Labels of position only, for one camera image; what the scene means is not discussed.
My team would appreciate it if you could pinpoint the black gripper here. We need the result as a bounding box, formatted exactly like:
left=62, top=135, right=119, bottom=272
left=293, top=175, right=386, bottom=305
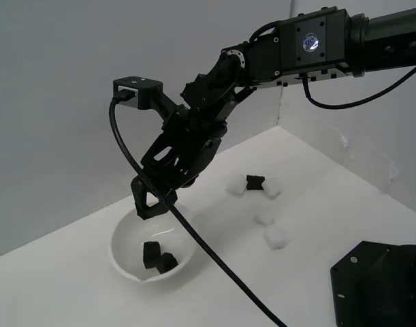
left=131, top=107, right=227, bottom=221

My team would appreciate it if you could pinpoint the black foam cube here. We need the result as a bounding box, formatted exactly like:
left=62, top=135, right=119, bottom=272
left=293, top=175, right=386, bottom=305
left=245, top=174, right=266, bottom=191
left=142, top=240, right=161, bottom=270
left=155, top=252, right=178, bottom=275

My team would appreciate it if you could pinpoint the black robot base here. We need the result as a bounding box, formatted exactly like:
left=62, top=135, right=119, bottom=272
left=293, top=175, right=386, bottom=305
left=330, top=240, right=416, bottom=327

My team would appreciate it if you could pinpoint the white bowl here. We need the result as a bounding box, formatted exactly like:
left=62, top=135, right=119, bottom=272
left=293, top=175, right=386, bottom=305
left=109, top=200, right=199, bottom=285

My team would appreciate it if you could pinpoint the thick black camera cable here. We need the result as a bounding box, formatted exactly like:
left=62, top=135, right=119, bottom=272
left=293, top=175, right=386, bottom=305
left=108, top=89, right=289, bottom=327

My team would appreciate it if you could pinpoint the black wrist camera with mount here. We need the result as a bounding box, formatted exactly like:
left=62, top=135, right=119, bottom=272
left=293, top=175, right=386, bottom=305
left=112, top=77, right=178, bottom=125

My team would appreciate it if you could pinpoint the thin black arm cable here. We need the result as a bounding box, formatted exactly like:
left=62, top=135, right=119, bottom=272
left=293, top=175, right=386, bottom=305
left=302, top=61, right=416, bottom=110

